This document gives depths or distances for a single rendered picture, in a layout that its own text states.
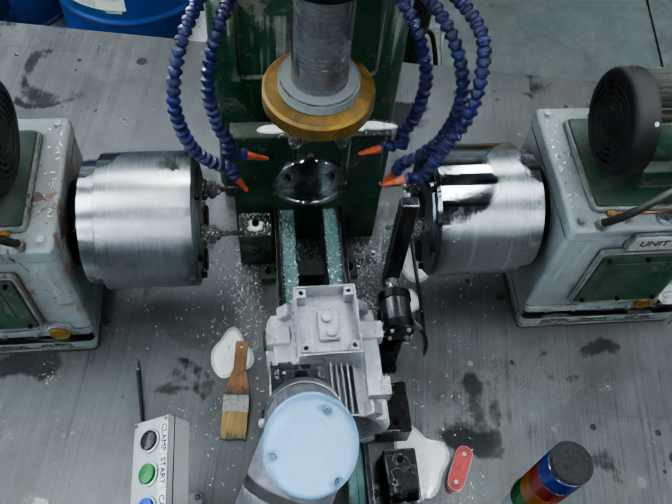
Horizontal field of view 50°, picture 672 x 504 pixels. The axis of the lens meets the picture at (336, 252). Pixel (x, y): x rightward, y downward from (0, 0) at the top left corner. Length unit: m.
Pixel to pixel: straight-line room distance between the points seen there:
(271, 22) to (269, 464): 0.84
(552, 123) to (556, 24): 2.15
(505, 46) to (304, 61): 2.36
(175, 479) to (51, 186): 0.53
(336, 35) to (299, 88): 0.12
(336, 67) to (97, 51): 1.07
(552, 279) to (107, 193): 0.83
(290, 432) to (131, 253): 0.66
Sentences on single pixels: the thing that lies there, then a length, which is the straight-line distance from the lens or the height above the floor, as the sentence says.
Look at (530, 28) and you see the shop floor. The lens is 3.52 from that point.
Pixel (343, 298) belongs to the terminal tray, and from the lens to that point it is 1.18.
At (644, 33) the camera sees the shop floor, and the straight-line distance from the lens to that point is 3.71.
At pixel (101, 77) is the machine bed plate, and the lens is 1.99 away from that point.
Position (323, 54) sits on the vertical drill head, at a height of 1.44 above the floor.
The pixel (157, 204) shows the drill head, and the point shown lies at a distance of 1.26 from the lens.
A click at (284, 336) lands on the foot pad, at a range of 1.21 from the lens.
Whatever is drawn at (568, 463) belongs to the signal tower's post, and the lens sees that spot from 1.05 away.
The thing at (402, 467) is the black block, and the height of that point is 0.86.
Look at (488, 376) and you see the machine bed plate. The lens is 1.53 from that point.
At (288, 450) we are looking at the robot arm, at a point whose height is 1.50.
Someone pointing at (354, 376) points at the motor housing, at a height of 1.10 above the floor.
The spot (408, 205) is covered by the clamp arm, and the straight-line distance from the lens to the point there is 1.14.
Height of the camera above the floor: 2.16
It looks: 58 degrees down
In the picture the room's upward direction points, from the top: 7 degrees clockwise
